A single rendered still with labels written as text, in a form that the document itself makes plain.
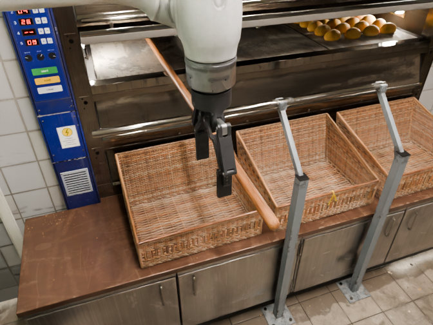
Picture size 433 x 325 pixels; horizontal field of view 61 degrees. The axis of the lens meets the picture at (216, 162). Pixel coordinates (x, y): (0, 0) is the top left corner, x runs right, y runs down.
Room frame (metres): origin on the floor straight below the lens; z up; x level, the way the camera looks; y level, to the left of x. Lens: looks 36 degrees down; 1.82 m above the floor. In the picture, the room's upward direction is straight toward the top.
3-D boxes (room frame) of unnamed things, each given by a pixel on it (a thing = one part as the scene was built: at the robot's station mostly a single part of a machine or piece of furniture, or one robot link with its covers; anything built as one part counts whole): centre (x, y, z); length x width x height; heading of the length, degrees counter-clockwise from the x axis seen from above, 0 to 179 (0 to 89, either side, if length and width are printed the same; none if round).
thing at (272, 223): (1.40, 0.16, 1.19); 1.71 x 0.03 x 0.03; 20
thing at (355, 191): (1.47, -0.44, 0.72); 0.56 x 0.49 x 0.28; 110
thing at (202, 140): (0.69, 0.03, 1.36); 0.03 x 0.01 x 0.07; 110
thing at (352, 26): (2.32, -0.72, 1.21); 0.61 x 0.48 x 0.06; 19
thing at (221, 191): (0.56, -0.02, 1.36); 0.03 x 0.01 x 0.07; 110
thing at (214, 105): (0.62, 0.01, 1.50); 0.08 x 0.07 x 0.09; 21
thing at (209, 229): (1.27, 0.13, 0.72); 0.56 x 0.49 x 0.28; 111
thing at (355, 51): (1.74, -0.31, 1.16); 1.80 x 0.06 x 0.04; 109
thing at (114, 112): (1.71, -0.32, 1.02); 1.79 x 0.11 x 0.19; 109
